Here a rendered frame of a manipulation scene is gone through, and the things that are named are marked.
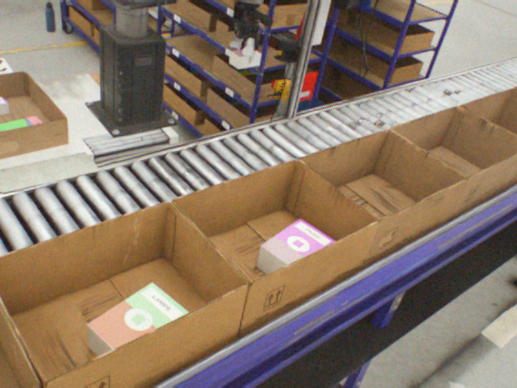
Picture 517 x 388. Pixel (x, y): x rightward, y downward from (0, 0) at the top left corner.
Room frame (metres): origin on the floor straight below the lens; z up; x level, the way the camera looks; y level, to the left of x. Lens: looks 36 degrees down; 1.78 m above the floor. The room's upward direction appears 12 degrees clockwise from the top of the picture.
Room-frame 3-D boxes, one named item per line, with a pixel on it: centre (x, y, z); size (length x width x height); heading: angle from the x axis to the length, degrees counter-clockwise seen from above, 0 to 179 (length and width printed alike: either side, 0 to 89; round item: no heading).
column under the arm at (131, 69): (1.75, 0.54, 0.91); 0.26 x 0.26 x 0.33; 43
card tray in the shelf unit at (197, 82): (3.07, 0.51, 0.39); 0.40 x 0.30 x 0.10; 47
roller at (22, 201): (1.01, 0.52, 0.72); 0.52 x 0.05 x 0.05; 46
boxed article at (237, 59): (1.81, 0.15, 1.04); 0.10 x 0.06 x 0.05; 136
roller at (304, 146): (1.76, -0.20, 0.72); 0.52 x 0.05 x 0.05; 46
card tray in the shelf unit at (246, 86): (2.72, 0.15, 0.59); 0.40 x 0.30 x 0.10; 44
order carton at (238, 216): (0.95, -0.05, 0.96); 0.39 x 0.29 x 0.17; 136
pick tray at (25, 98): (1.51, 0.90, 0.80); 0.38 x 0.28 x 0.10; 46
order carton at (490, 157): (1.51, -0.59, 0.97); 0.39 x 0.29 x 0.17; 136
